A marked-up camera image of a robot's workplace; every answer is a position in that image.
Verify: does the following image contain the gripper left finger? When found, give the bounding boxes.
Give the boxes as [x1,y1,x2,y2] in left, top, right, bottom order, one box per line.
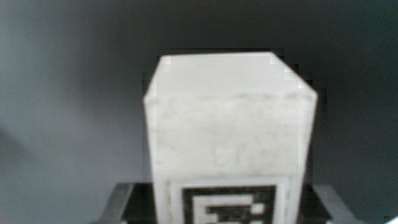
[94,183,156,224]

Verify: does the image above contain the white square tabletop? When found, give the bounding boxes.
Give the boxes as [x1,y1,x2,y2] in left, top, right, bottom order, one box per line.
[144,52,318,224]

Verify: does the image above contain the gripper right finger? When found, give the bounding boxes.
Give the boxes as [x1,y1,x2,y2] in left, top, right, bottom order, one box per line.
[300,185,355,224]

